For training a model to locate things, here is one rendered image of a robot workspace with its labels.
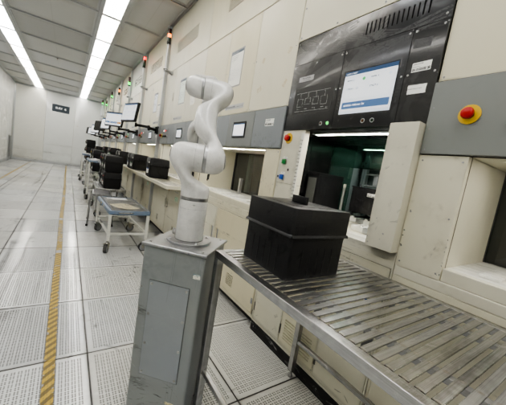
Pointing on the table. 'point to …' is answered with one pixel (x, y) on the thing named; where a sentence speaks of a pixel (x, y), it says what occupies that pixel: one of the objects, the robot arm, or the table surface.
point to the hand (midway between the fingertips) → (200, 177)
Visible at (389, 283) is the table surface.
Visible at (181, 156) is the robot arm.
